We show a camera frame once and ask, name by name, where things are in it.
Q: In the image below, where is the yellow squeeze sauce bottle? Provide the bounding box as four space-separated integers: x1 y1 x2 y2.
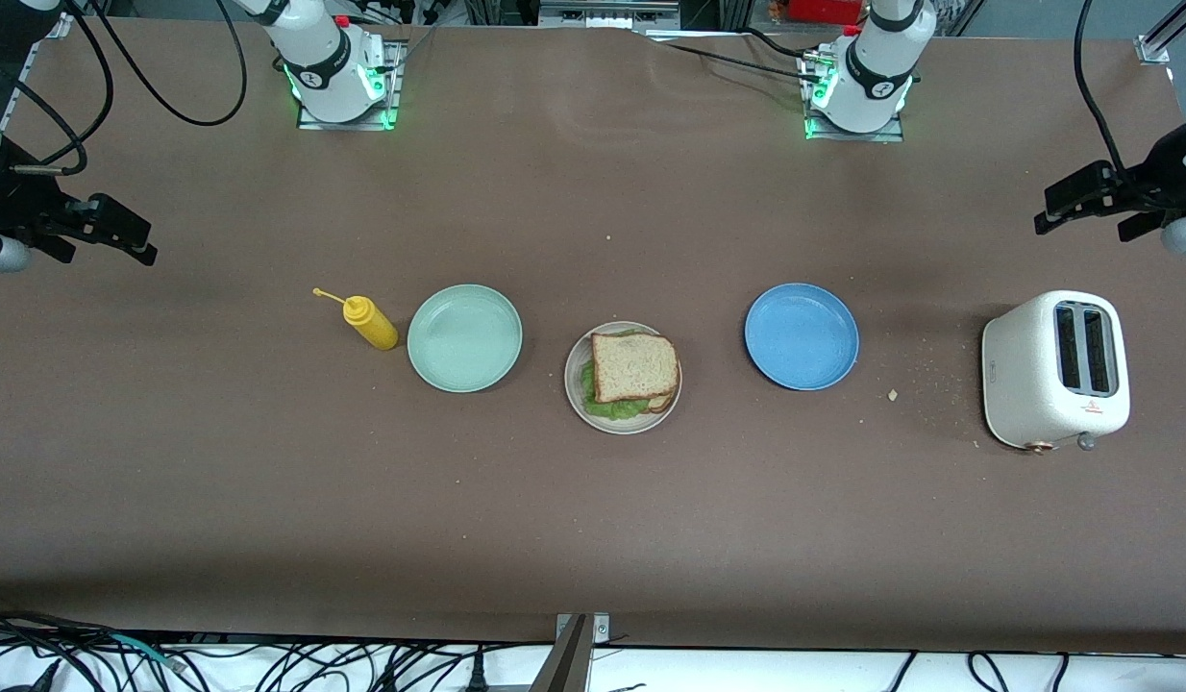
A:
312 287 399 351

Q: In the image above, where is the brown bread slice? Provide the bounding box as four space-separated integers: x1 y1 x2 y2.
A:
591 333 679 405
646 358 682 415

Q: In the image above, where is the green lettuce leaf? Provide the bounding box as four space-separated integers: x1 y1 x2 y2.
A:
580 329 654 420

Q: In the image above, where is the blue plate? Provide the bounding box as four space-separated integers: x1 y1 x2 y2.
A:
744 283 860 391

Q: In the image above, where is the mint green plate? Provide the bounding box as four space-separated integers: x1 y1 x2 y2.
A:
407 284 524 394

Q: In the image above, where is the beige plate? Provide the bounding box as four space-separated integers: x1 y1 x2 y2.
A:
564 321 683 435

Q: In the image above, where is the white two-slot toaster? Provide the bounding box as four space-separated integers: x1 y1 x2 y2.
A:
981 290 1131 455

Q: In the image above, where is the red box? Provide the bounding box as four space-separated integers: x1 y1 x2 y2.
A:
785 0 868 25

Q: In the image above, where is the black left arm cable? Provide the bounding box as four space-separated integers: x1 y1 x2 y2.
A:
1075 0 1132 179

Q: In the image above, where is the aluminium frame profile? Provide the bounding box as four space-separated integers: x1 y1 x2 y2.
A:
0 10 75 126
1136 0 1186 64

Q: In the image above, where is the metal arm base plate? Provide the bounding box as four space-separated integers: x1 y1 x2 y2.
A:
803 53 906 143
295 38 404 132

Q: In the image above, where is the black table cable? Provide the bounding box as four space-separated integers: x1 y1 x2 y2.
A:
641 29 829 87

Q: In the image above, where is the teal cable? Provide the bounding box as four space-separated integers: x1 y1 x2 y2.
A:
108 632 186 671

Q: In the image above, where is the dark frame bar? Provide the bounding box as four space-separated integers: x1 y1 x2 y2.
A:
531 615 594 692

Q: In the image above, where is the metal corner bracket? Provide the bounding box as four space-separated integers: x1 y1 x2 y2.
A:
556 612 611 645

